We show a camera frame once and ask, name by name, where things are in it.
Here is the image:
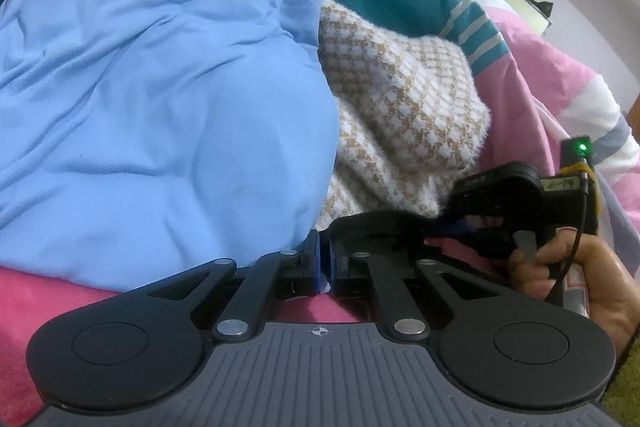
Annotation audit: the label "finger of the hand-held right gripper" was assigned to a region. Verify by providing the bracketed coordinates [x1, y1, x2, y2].
[425, 218, 482, 254]

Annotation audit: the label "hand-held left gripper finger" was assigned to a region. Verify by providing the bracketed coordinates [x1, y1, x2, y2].
[121, 231, 322, 343]
[324, 232, 506, 343]

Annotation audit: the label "pink floral bed sheet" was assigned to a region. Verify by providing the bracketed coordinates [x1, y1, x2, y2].
[0, 267, 361, 423]

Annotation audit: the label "person's right hand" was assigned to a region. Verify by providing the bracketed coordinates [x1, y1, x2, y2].
[507, 227, 640, 350]

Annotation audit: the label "black cable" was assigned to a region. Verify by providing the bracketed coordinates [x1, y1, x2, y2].
[547, 162, 590, 305]

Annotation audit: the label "black pants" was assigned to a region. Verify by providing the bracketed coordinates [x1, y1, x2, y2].
[330, 209, 441, 258]

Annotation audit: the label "green shaggy rug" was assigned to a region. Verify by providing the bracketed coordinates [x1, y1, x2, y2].
[600, 347, 640, 427]

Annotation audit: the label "light blue garment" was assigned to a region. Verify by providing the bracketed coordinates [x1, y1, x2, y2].
[0, 0, 341, 295]

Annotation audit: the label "beige checked knit sweater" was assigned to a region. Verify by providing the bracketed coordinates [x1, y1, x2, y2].
[315, 0, 493, 233]

